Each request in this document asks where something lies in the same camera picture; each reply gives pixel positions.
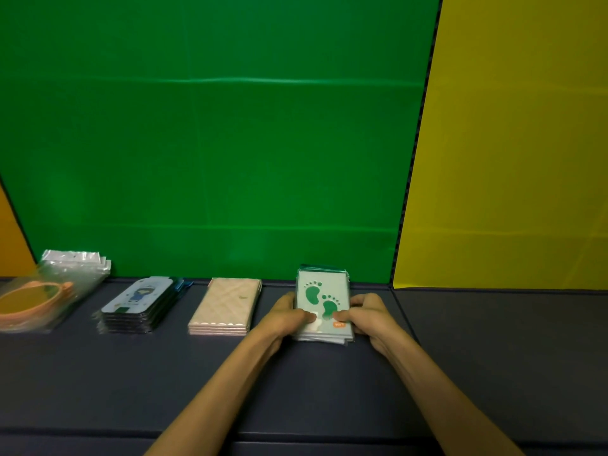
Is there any person's right hand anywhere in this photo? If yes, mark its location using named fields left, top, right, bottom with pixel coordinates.
left=332, top=293, right=405, bottom=350

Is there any person's left hand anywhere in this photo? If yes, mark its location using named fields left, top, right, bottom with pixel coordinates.
left=256, top=292, right=317, bottom=343

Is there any stack of green footprint packets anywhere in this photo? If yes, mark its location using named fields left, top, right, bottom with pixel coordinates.
left=293, top=265, right=356, bottom=346

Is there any person's right forearm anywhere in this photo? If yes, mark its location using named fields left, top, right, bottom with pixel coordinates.
left=373, top=327, right=525, bottom=456

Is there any person's left forearm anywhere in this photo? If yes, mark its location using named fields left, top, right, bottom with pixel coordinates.
left=145, top=327, right=285, bottom=456

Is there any stack of beige patterned packets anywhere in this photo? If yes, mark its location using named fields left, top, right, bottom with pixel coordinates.
left=187, top=277, right=263, bottom=337

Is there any stack of blue cartoon packets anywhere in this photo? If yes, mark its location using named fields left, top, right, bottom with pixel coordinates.
left=96, top=275, right=194, bottom=335

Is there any stack of clear orange-ring packets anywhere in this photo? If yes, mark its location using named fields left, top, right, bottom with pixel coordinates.
left=0, top=250, right=112, bottom=334

